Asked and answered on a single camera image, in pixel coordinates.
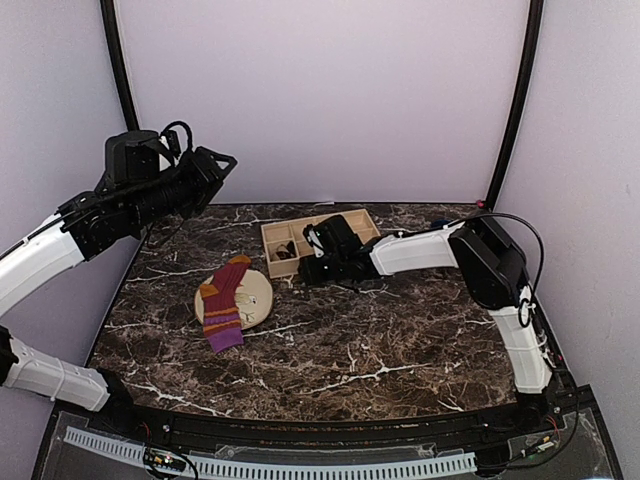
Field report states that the black left frame post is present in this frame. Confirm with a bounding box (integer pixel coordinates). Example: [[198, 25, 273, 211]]
[[99, 0, 139, 131]]

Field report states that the purple maroon striped sock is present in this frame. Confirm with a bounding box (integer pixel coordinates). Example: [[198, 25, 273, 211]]
[[199, 255, 251, 354]]

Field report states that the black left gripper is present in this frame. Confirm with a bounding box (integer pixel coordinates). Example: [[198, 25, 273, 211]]
[[126, 144, 236, 229]]

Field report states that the black right frame post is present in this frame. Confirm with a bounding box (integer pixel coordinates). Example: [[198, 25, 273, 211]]
[[484, 0, 545, 210]]

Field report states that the black frame post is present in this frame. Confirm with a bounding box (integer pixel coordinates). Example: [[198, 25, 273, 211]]
[[99, 0, 139, 131], [484, 0, 545, 210]]

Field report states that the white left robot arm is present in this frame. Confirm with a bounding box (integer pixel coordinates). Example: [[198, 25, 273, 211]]
[[1, 147, 237, 436]]

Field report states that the white slotted cable duct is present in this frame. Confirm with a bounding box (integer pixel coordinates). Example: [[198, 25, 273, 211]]
[[63, 427, 477, 479]]

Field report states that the wooden compartment tray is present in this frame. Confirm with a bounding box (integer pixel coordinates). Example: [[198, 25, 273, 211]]
[[261, 209, 380, 280]]

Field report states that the black front rail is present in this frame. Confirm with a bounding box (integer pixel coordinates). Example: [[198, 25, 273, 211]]
[[89, 404, 552, 449]]

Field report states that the round beige plate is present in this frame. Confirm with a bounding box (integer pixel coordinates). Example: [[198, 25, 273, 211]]
[[194, 269, 273, 332]]

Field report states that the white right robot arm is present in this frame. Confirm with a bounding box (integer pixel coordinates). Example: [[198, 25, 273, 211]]
[[298, 213, 553, 434]]

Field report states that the brown beige argyle sock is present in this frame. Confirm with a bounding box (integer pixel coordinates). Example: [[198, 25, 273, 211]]
[[271, 240, 297, 261]]

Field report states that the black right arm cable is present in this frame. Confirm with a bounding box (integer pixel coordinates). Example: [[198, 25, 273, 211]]
[[477, 213, 546, 329]]

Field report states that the blue enamel mug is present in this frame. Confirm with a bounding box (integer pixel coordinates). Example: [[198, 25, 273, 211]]
[[430, 218, 451, 228]]

